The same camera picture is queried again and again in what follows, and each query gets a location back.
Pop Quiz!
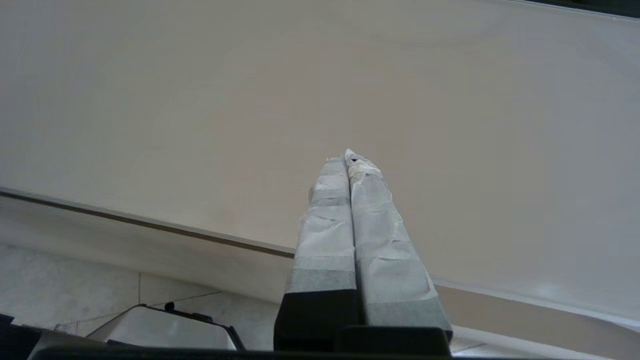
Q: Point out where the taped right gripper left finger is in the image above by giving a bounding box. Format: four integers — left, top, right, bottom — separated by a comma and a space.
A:
273, 156, 362, 351

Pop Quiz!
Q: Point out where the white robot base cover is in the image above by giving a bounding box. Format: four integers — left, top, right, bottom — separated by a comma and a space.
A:
0, 302, 246, 352

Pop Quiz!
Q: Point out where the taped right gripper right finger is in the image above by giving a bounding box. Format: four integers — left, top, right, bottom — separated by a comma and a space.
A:
345, 148, 454, 341

